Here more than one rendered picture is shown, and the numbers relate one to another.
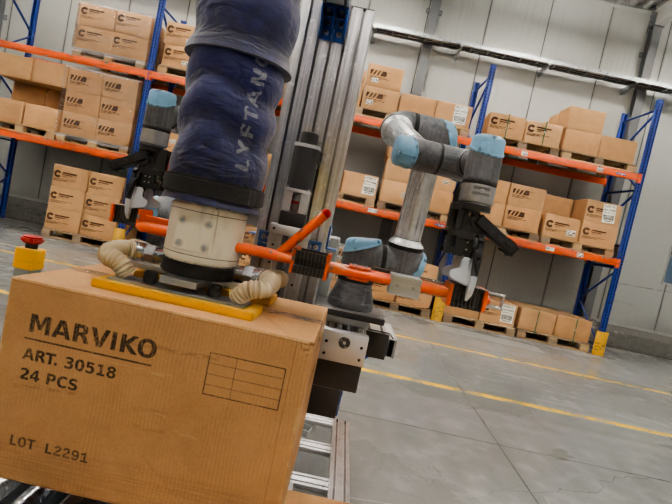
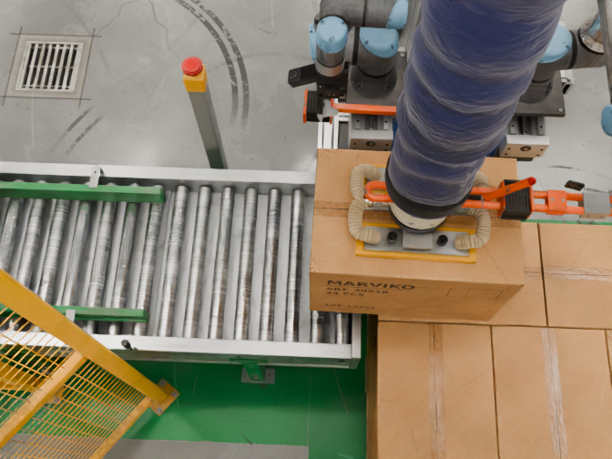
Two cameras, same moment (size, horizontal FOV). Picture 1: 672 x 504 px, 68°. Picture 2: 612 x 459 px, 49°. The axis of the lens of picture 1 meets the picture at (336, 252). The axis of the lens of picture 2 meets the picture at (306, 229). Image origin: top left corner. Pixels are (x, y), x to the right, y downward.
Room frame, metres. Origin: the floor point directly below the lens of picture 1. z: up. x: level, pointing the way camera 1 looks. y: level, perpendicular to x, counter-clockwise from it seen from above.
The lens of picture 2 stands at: (0.35, 0.59, 2.86)
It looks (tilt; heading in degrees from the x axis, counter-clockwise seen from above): 68 degrees down; 2
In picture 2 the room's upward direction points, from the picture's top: 1 degrees counter-clockwise
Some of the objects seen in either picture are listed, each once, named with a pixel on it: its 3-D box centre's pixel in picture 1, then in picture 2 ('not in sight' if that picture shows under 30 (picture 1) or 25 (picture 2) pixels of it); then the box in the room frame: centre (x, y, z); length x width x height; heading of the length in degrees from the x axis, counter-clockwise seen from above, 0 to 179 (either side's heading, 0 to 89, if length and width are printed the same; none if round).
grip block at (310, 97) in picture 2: (131, 215); (318, 107); (1.40, 0.59, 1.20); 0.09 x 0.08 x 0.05; 178
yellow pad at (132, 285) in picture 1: (181, 289); (416, 240); (1.04, 0.30, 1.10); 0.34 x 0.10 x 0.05; 88
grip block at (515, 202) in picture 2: (311, 262); (515, 199); (1.12, 0.05, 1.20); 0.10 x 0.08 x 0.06; 178
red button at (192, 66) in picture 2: (32, 242); (192, 67); (1.65, 1.01, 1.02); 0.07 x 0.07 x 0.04
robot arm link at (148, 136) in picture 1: (155, 139); (330, 59); (1.40, 0.56, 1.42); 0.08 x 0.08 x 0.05
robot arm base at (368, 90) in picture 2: not in sight; (374, 69); (1.61, 0.41, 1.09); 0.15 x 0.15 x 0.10
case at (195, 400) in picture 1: (179, 377); (407, 238); (1.13, 0.30, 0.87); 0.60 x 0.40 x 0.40; 88
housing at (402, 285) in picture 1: (403, 285); (594, 205); (1.11, -0.17, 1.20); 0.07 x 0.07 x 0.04; 88
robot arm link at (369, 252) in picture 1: (362, 257); (546, 51); (1.61, -0.09, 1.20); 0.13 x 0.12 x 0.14; 98
